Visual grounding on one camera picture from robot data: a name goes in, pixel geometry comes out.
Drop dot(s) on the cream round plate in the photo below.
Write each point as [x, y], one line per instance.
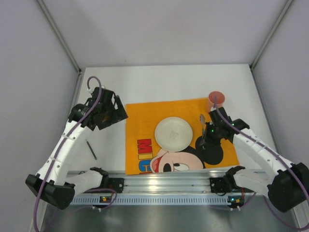
[173, 134]

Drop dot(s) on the aluminium mounting rail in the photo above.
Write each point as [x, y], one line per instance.
[182, 182]

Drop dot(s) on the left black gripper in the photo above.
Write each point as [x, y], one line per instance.
[114, 112]

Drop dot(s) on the left aluminium frame post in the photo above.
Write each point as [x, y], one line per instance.
[54, 27]

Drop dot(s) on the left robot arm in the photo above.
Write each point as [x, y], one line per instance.
[51, 183]

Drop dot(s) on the aluminium frame post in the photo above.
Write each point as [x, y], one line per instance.
[54, 27]
[288, 4]

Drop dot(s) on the orange cartoon placemat cloth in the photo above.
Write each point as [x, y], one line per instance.
[145, 156]

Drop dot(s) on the right aluminium frame post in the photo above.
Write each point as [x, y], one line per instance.
[288, 4]

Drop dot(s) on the steel spoon teal handle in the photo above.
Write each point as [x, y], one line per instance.
[202, 141]

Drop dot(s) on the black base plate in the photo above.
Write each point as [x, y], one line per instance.
[221, 185]
[116, 184]

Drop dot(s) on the pink plastic cup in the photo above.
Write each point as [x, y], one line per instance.
[215, 98]

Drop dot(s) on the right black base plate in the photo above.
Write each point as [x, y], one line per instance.
[221, 185]

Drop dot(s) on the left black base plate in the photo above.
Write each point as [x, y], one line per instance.
[116, 184]

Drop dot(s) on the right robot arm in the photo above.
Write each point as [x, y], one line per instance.
[286, 184]

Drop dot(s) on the white slotted cable duct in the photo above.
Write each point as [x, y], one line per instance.
[157, 200]

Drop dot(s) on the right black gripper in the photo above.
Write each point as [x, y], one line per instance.
[208, 132]

